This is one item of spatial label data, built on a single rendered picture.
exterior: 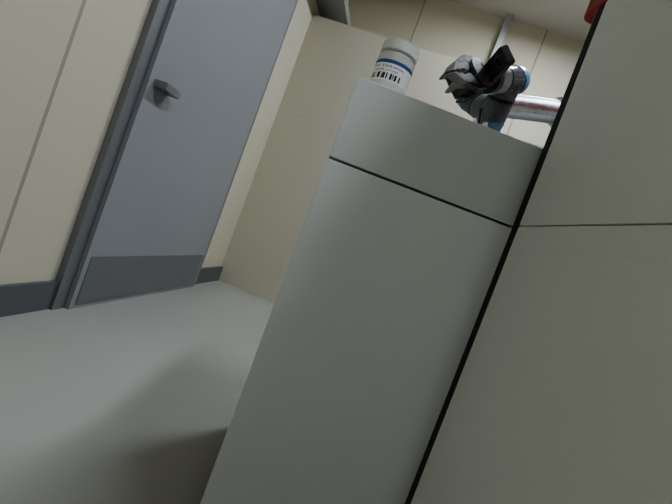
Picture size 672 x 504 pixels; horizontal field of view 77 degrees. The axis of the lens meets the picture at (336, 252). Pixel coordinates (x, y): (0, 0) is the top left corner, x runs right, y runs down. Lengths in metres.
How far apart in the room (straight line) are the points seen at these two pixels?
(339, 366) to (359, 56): 3.20
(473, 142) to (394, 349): 0.39
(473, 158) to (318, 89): 2.96
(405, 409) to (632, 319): 0.44
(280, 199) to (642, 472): 3.27
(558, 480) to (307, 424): 0.44
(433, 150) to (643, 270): 0.40
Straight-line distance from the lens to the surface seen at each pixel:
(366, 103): 0.78
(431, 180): 0.77
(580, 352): 0.54
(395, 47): 0.84
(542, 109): 1.55
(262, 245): 3.55
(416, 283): 0.77
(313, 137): 3.58
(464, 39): 4.82
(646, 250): 0.53
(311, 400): 0.80
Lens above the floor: 0.70
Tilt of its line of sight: 2 degrees down
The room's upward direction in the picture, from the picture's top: 21 degrees clockwise
